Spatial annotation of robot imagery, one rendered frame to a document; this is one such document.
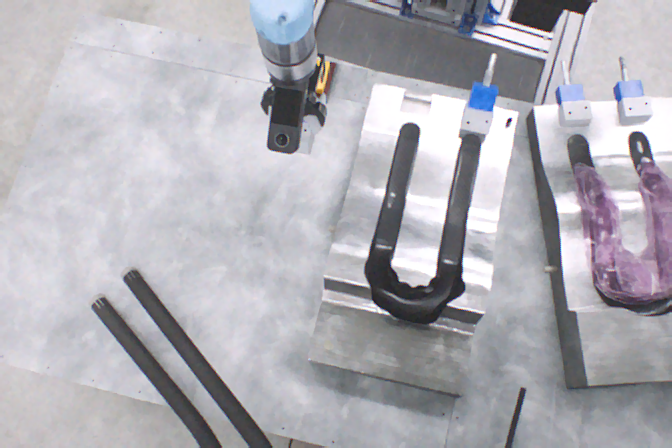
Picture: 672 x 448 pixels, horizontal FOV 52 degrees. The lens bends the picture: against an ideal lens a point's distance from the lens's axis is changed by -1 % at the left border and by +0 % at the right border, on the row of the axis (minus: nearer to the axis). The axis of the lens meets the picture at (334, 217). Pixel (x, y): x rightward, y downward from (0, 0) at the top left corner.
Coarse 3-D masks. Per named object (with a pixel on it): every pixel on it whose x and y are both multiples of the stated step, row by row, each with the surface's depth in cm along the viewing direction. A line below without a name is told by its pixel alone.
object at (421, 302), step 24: (408, 144) 122; (480, 144) 120; (408, 168) 120; (456, 168) 120; (408, 192) 119; (456, 192) 119; (384, 216) 117; (456, 216) 118; (384, 240) 113; (456, 240) 115; (384, 264) 114; (456, 264) 112; (384, 288) 115; (408, 288) 109; (432, 288) 107; (456, 288) 109; (408, 312) 114; (432, 312) 113
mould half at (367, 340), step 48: (384, 96) 123; (432, 96) 123; (384, 144) 121; (432, 144) 121; (384, 192) 119; (432, 192) 119; (480, 192) 119; (336, 240) 112; (432, 240) 113; (480, 240) 114; (336, 288) 115; (480, 288) 109; (336, 336) 115; (384, 336) 115; (432, 336) 114; (432, 384) 112
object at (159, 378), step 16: (96, 304) 120; (112, 320) 119; (128, 336) 117; (128, 352) 116; (144, 352) 116; (144, 368) 115; (160, 368) 115; (160, 384) 113; (176, 384) 114; (176, 400) 112
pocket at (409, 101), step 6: (408, 96) 125; (414, 96) 125; (420, 96) 125; (402, 102) 125; (408, 102) 126; (414, 102) 126; (420, 102) 126; (426, 102) 125; (402, 108) 126; (408, 108) 126; (414, 108) 125; (420, 108) 125; (426, 108) 125; (420, 114) 125; (426, 114) 125
